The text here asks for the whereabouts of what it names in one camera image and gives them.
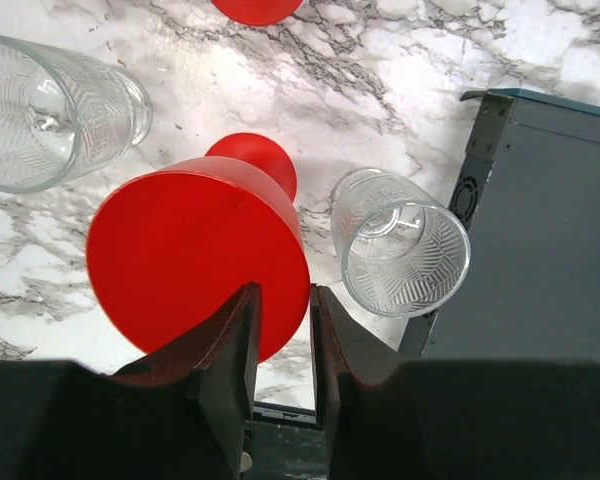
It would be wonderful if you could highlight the red plastic wine glass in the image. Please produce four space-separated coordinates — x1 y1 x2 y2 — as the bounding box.
86 133 310 360

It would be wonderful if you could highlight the clear ribbed wine glass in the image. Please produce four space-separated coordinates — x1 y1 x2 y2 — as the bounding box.
330 168 471 317

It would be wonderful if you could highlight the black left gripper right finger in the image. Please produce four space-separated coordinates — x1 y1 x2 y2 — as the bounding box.
310 285 600 479

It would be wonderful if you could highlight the clear textured wine glass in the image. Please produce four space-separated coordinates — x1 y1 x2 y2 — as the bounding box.
0 35 153 194

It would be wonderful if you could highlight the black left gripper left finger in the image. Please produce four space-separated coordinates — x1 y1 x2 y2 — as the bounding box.
0 283 261 479

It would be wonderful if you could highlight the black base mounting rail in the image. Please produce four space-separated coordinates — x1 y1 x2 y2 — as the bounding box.
240 401 327 480

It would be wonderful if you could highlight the dark grey flat box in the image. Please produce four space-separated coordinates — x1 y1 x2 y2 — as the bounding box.
398 88 600 362

